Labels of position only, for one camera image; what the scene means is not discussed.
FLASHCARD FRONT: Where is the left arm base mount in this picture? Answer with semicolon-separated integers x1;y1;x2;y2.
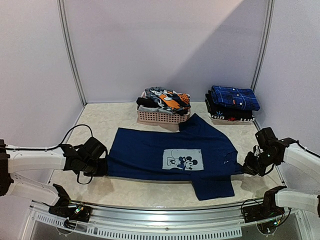
48;183;93;230

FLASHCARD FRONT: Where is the grey folded garment in basket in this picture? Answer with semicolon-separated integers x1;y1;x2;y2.
138;105;161;113

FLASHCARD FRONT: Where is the aluminium corner post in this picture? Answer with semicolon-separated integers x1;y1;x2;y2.
57;0;88;107
250;0;275;92

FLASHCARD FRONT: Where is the orange patterned crumpled garment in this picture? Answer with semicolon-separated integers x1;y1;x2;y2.
144;86;191;115

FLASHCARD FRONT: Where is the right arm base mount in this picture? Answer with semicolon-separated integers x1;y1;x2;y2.
240;186;292;236

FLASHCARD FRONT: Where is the navy blue Mickey t-shirt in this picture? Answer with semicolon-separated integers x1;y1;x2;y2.
106;114;243;201

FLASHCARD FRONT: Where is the left aluminium corner post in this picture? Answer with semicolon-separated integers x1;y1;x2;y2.
57;0;88;107

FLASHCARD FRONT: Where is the black garment in basket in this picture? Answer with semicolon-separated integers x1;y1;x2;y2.
136;97;159;108

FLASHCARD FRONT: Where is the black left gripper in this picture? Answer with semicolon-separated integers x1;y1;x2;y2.
81;159;108;177

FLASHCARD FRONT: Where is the aluminium front rail frame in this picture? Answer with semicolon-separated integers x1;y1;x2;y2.
21;200;313;240

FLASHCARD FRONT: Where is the black folded printed garment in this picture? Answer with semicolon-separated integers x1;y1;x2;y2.
205;90;255;122

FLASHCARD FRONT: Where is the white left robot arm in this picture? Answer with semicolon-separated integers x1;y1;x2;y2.
0;137;108;217

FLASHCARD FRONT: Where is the right aluminium corner post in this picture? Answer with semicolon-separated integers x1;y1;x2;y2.
250;0;275;92

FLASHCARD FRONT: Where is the pink perforated plastic basket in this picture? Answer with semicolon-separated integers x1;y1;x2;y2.
136;107;191;125

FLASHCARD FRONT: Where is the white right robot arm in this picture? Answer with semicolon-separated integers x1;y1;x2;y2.
241;127;320;223

